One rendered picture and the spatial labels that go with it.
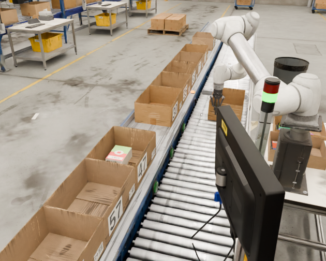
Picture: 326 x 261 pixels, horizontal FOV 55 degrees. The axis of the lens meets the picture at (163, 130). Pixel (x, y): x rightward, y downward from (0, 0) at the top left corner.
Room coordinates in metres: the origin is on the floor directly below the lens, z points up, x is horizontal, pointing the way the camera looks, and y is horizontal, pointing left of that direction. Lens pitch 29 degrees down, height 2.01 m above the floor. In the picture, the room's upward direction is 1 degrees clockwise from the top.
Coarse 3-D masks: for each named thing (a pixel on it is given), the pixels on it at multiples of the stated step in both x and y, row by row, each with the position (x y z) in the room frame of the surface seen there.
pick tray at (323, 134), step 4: (276, 116) 2.40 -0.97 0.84; (280, 116) 2.39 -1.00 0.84; (276, 120) 2.40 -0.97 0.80; (280, 120) 2.39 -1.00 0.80; (276, 124) 2.40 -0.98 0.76; (324, 128) 2.18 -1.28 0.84; (312, 132) 2.27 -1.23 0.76; (316, 132) 2.27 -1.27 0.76; (320, 132) 2.26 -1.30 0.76; (324, 132) 2.15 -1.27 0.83; (312, 136) 2.06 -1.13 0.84; (316, 136) 2.05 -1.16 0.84; (320, 136) 2.05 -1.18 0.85; (324, 136) 2.04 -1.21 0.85; (324, 140) 2.04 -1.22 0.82
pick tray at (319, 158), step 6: (270, 132) 2.09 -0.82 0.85; (276, 132) 2.11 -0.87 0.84; (270, 138) 2.00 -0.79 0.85; (276, 138) 2.10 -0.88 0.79; (312, 138) 2.03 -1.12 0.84; (318, 138) 2.02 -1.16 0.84; (270, 144) 1.91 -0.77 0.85; (318, 144) 2.02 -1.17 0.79; (324, 144) 1.93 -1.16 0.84; (270, 150) 1.85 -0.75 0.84; (312, 150) 1.99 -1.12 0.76; (318, 150) 1.99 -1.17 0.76; (324, 150) 1.89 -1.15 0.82; (270, 156) 1.85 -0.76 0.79; (312, 156) 1.77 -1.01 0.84; (318, 156) 1.77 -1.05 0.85; (324, 156) 1.85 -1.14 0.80; (312, 162) 1.77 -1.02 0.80; (318, 162) 1.76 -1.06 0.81; (324, 162) 1.75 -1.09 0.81; (318, 168) 1.76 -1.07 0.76; (324, 168) 1.75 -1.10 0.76
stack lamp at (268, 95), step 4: (264, 84) 0.98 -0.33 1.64; (268, 84) 0.97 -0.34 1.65; (264, 88) 0.98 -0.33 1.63; (268, 88) 0.97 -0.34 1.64; (272, 88) 0.96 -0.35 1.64; (276, 88) 0.96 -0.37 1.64; (264, 92) 0.97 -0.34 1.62; (268, 92) 0.96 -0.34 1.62; (272, 92) 0.96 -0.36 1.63; (276, 92) 0.96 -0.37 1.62; (264, 96) 0.97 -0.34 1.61; (268, 96) 0.96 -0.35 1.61; (272, 96) 0.96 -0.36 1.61; (276, 96) 0.97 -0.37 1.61; (264, 100) 0.97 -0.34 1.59; (268, 100) 0.96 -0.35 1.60; (272, 100) 0.96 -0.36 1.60; (276, 100) 0.97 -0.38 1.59
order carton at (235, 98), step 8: (224, 88) 2.85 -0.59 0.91; (232, 96) 2.82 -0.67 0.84; (240, 96) 2.80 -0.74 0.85; (216, 104) 2.48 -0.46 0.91; (224, 104) 2.46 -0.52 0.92; (232, 104) 2.82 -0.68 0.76; (240, 104) 2.80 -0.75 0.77; (208, 112) 2.50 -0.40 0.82; (240, 112) 2.42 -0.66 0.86; (240, 120) 2.42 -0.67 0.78
